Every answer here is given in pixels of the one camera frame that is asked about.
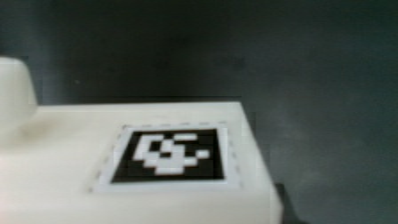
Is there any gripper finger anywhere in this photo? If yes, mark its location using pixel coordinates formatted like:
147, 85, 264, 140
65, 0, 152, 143
275, 183, 309, 224

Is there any white drawer box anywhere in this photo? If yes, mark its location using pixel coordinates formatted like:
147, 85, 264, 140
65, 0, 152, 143
0, 57, 282, 224

